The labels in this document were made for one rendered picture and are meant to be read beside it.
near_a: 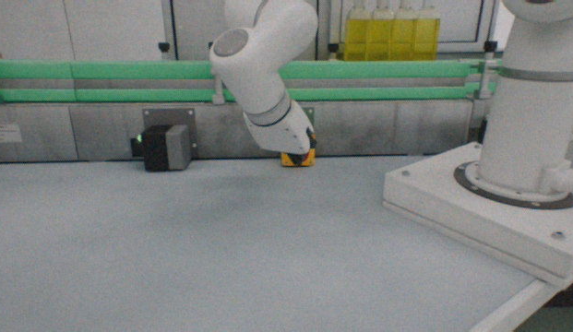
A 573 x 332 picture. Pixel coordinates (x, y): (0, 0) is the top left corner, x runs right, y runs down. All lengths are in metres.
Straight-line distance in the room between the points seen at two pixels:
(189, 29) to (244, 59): 0.68
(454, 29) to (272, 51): 0.81
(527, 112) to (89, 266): 0.57
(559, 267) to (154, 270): 0.45
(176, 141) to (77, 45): 3.78
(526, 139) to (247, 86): 0.37
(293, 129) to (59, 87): 0.55
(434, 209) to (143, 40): 3.93
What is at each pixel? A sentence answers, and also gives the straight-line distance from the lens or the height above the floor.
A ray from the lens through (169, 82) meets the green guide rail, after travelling 0.84.
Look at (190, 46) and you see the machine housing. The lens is 1.13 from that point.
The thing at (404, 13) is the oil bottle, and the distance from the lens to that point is 0.99.
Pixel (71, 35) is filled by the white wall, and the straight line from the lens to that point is 4.52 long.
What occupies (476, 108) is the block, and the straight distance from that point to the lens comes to 0.94.
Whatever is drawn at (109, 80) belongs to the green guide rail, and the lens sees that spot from 0.88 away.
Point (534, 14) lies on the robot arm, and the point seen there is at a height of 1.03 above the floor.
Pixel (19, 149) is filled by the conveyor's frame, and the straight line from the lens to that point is 0.98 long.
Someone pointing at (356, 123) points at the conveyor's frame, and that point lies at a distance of 0.84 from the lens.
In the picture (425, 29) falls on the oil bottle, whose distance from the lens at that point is 1.01.
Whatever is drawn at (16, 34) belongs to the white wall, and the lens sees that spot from 4.76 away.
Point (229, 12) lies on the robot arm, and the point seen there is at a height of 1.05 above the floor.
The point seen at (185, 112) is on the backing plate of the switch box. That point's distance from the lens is 0.82.
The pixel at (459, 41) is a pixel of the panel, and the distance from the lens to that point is 1.22.
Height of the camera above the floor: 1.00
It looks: 18 degrees down
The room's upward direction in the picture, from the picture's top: straight up
